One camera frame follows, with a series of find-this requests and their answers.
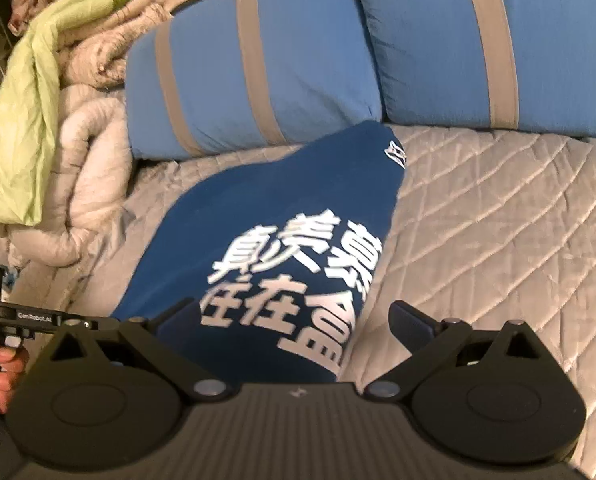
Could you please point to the left blue striped pillow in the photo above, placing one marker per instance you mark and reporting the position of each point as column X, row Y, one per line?
column 229, row 75

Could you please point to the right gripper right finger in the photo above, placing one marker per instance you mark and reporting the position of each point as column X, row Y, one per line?
column 496, row 397

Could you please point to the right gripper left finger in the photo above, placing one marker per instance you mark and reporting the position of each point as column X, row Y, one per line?
column 104, row 398

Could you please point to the person's left hand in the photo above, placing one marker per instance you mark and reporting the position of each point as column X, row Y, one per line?
column 12, row 369

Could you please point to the dark blue sweatshirt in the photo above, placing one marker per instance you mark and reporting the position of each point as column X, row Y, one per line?
column 260, row 273

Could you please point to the white quilted comforter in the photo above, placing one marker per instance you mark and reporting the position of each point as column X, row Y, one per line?
column 88, row 181

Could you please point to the right blue striped pillow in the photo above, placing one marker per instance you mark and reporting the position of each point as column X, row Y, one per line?
column 527, row 65

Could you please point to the blue striped pillow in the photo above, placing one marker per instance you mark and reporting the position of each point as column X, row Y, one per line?
column 527, row 65
column 229, row 75

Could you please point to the light green blanket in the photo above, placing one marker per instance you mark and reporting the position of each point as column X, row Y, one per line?
column 29, row 104

